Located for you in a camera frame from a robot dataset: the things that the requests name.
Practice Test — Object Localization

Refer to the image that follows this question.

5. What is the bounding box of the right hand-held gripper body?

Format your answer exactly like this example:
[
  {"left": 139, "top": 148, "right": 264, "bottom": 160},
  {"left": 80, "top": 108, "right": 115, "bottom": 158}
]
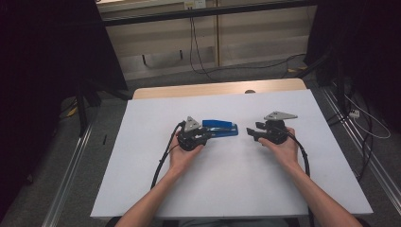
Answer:
[{"left": 263, "top": 111, "right": 299, "bottom": 147}]

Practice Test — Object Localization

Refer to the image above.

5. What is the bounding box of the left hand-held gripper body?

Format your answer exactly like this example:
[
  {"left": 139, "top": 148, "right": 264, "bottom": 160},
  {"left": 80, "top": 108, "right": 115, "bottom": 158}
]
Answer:
[{"left": 177, "top": 115, "right": 202, "bottom": 152}]

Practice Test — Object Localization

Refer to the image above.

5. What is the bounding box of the blue stapler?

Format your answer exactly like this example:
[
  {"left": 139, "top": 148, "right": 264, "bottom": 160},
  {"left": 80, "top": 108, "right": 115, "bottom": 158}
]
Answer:
[{"left": 201, "top": 119, "right": 239, "bottom": 139}]

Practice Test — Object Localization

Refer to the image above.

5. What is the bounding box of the person's left hand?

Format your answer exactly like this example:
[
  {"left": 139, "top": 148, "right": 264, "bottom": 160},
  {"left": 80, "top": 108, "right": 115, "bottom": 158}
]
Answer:
[{"left": 167, "top": 130, "right": 206, "bottom": 175}]

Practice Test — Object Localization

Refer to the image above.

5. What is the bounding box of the person's right hand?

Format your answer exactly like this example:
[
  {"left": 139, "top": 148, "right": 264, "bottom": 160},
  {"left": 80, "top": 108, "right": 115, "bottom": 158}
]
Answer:
[{"left": 258, "top": 126, "right": 301, "bottom": 170}]

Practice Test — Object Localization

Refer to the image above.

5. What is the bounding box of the white table cover sheet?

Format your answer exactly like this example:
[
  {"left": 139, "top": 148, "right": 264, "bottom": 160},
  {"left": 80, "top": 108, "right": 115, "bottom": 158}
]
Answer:
[{"left": 90, "top": 89, "right": 375, "bottom": 219}]

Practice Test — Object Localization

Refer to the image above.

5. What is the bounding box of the black metal stand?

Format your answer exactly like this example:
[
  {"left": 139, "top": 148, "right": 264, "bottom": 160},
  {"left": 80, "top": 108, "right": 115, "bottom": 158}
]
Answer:
[
  {"left": 295, "top": 46, "right": 352, "bottom": 118},
  {"left": 74, "top": 79, "right": 132, "bottom": 138}
]

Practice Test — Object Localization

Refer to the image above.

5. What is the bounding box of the beige wooden cabinet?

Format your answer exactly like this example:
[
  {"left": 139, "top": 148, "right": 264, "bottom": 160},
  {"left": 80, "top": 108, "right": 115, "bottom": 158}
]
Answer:
[{"left": 95, "top": 0, "right": 318, "bottom": 81}]

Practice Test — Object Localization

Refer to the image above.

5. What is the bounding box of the black horizontal bar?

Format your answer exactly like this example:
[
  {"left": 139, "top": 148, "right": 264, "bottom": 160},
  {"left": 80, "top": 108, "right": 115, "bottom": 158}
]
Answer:
[{"left": 100, "top": 0, "right": 320, "bottom": 28}]

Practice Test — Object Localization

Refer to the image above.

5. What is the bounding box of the black curtain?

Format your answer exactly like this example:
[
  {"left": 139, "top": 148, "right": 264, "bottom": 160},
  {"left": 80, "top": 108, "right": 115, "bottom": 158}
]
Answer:
[
  {"left": 0, "top": 0, "right": 129, "bottom": 221},
  {"left": 303, "top": 0, "right": 401, "bottom": 135}
]

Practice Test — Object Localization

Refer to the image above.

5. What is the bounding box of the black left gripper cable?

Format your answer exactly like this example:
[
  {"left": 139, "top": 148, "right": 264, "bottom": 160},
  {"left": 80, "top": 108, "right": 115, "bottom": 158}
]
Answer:
[{"left": 149, "top": 120, "right": 187, "bottom": 191}]

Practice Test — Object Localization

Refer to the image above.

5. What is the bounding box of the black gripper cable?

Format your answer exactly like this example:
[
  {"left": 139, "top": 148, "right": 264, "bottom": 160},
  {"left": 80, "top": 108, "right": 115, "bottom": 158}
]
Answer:
[
  {"left": 149, "top": 120, "right": 187, "bottom": 191},
  {"left": 282, "top": 126, "right": 317, "bottom": 227}
]

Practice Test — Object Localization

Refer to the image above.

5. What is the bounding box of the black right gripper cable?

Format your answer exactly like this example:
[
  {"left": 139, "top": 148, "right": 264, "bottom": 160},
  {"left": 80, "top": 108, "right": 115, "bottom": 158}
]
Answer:
[{"left": 282, "top": 126, "right": 317, "bottom": 227}]

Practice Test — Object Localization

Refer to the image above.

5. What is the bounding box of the black hanging cable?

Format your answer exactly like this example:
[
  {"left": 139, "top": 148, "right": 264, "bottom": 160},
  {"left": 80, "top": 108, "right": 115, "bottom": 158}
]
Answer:
[
  {"left": 188, "top": 17, "right": 221, "bottom": 81},
  {"left": 191, "top": 17, "right": 308, "bottom": 78}
]

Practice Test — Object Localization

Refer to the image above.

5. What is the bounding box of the black floor cable bundle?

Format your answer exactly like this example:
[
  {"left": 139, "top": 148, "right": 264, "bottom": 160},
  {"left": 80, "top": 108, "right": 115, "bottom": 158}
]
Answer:
[{"left": 325, "top": 79, "right": 375, "bottom": 183}]

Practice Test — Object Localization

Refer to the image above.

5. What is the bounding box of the white cable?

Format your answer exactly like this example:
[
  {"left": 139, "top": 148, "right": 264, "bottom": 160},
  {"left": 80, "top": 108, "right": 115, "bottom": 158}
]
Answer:
[{"left": 344, "top": 94, "right": 392, "bottom": 140}]

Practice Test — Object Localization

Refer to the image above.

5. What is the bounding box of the white wall socket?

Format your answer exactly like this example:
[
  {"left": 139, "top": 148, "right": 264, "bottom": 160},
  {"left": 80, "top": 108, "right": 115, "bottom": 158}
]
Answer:
[{"left": 183, "top": 0, "right": 207, "bottom": 10}]

